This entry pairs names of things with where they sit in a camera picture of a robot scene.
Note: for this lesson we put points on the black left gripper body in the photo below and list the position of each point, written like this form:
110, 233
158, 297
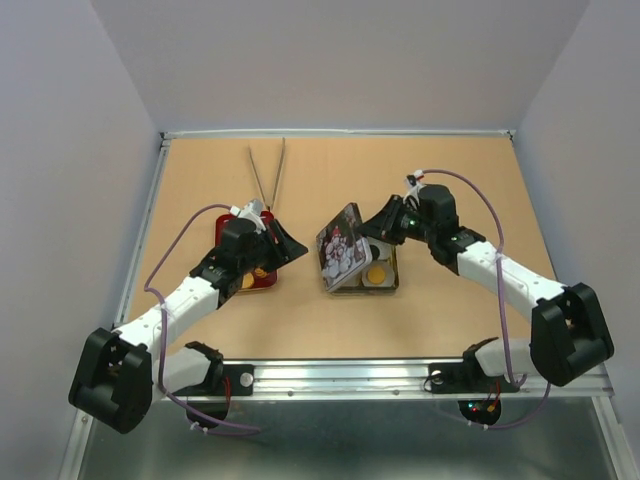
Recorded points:
266, 254

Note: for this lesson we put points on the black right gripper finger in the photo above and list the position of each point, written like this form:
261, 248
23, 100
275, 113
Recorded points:
383, 222
380, 235

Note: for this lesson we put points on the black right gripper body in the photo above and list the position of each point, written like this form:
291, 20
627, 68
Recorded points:
412, 223

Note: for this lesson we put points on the black round cookie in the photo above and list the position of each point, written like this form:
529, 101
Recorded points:
375, 251

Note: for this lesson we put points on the gold square tin box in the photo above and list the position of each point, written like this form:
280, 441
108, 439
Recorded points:
353, 283

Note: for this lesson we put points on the gold tin lid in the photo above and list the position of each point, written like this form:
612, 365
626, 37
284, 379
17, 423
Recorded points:
342, 250

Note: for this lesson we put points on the metal tongs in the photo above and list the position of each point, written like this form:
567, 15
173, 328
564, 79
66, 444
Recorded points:
269, 197

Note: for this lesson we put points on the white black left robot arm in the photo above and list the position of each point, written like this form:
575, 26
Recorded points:
123, 371

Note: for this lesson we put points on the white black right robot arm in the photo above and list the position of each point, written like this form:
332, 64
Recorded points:
568, 332

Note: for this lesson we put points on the white paper cup back right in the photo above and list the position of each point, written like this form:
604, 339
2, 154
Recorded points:
385, 249

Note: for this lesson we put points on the white paper cup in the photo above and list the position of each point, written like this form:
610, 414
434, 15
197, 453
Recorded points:
390, 278
385, 249

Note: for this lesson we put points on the red rectangular tray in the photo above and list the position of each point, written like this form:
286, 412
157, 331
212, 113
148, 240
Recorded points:
259, 283

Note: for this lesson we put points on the large round tan cookie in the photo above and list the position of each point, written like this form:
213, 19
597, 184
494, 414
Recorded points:
248, 281

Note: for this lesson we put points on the white paper cup front right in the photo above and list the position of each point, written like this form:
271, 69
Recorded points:
390, 278

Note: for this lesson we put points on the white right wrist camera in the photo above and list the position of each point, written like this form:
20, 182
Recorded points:
414, 184

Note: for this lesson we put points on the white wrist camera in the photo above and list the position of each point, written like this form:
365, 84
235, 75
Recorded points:
414, 184
253, 210

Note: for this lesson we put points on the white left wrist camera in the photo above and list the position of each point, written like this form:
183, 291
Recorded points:
253, 210

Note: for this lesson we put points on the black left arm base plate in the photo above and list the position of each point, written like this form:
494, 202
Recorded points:
231, 379

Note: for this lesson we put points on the aluminium front rail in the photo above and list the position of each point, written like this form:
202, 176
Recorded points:
359, 379

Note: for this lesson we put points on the aluminium table edge rail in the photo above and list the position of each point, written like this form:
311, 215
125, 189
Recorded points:
288, 133

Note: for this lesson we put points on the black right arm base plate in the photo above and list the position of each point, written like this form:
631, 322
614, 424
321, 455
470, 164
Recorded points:
462, 377

